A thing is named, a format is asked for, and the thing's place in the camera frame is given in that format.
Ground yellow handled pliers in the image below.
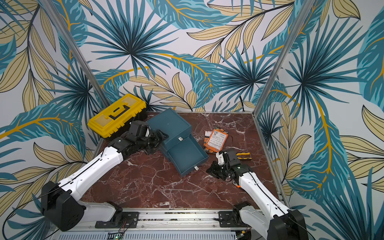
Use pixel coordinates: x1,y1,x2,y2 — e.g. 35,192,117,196
236,153,252,160

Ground right aluminium corner post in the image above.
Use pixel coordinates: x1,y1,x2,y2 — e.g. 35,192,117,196
253,1,315,118

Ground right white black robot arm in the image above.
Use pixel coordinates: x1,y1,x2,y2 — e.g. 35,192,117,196
207,161,310,240

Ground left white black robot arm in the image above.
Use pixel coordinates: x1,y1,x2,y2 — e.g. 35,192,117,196
41,130,169,232

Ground yellow black toolbox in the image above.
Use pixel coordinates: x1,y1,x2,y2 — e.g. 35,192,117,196
87,94,147,139

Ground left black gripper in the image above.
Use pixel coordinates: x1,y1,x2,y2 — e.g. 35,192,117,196
137,128,170,155

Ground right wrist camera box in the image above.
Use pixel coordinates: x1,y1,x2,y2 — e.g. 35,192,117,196
216,149,241,167

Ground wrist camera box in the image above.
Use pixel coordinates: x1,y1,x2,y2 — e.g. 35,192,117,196
216,149,241,167
129,121,151,137

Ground orange fruit seed bag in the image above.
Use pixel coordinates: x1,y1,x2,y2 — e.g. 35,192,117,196
204,128,229,154

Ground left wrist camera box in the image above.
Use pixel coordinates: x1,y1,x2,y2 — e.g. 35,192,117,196
129,121,151,137

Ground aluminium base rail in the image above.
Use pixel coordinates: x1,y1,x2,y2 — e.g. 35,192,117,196
46,209,270,240

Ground teal three-drawer cabinet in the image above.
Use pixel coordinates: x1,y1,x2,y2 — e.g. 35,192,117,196
147,109,192,162

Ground orange flower seed bag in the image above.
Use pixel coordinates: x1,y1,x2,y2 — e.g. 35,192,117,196
204,131,212,144

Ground left aluminium corner post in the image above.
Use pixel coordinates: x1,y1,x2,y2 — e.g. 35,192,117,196
40,0,111,108

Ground aluminium corner post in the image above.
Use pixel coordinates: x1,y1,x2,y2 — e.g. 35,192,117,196
253,1,315,118
40,0,111,108

